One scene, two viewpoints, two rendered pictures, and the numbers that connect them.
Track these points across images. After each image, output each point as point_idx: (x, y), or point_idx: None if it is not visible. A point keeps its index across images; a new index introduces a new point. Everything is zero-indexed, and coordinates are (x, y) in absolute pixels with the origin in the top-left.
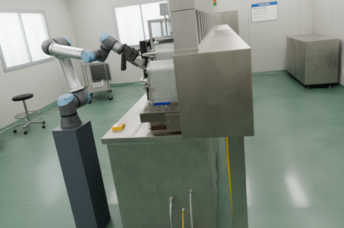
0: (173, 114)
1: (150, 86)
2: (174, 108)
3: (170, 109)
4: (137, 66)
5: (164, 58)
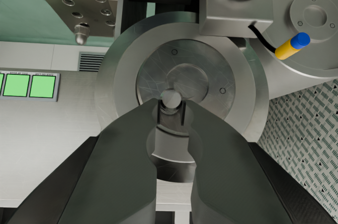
0: None
1: None
2: None
3: None
4: (92, 139)
5: (326, 155)
